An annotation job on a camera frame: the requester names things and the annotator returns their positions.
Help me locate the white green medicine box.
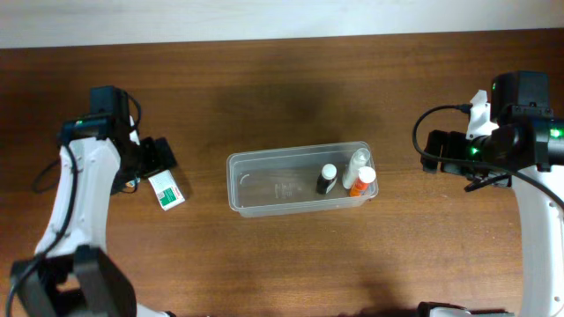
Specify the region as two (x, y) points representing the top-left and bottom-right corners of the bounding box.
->
(148, 170), (185, 211)

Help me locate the left black cable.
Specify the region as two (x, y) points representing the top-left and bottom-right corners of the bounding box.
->
(4, 90), (143, 317)

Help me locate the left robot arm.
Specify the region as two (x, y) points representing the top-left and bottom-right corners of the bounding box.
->
(5, 85), (185, 317)

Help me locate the orange tube white cap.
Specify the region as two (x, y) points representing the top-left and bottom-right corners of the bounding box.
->
(349, 166), (376, 197)

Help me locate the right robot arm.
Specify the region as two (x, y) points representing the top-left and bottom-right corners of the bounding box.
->
(414, 70), (563, 316)

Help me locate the white spray bottle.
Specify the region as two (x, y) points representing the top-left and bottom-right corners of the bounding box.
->
(342, 148), (371, 189)

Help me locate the black cable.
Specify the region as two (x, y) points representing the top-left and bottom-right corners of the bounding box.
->
(4, 90), (143, 317)
(412, 103), (564, 208)

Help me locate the small jar gold lid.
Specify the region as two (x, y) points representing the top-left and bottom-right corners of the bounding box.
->
(122, 178), (140, 194)

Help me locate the dark syrup bottle white cap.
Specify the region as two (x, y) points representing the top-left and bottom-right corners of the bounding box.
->
(315, 164), (337, 195)

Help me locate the right black cable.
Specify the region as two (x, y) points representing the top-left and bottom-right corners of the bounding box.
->
(412, 103), (564, 208)

